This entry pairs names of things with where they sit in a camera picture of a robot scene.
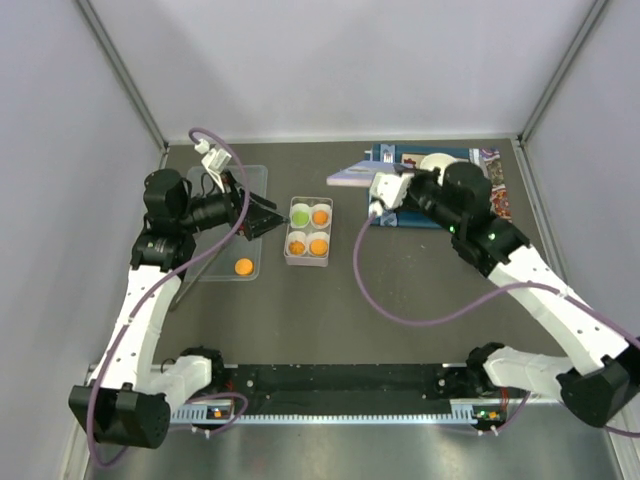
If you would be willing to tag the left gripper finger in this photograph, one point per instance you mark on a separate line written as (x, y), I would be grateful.
(258, 222)
(261, 201)

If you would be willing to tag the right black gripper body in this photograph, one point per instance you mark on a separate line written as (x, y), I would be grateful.
(423, 191)

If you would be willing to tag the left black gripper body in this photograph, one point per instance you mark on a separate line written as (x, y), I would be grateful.
(218, 208)

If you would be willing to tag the green round cookie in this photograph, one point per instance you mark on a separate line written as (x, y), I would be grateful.
(300, 219)

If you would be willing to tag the orange flower cookie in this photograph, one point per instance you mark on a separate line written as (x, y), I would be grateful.
(297, 248)

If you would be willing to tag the orange round cookie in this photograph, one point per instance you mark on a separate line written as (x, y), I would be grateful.
(320, 217)

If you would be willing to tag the metal tongs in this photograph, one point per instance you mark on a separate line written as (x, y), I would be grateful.
(186, 287)

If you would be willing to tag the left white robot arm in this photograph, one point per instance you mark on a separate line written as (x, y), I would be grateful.
(124, 402)

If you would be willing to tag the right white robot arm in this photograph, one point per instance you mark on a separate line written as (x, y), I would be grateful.
(598, 373)

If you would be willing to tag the cream ceramic bowl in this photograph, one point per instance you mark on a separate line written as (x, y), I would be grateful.
(438, 161)

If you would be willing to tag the clear plastic cookie tray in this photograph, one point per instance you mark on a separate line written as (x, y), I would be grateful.
(222, 267)

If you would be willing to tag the white cookie box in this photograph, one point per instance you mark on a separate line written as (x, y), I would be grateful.
(310, 232)

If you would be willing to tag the patterned napkin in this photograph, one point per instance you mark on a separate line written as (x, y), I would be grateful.
(490, 162)

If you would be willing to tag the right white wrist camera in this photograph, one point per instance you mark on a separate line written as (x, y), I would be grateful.
(387, 192)

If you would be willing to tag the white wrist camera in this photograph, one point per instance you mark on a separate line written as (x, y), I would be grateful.
(387, 192)
(214, 160)

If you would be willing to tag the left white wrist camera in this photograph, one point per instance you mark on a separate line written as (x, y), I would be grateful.
(214, 160)

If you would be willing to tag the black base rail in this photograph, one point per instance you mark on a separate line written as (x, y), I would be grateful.
(350, 389)

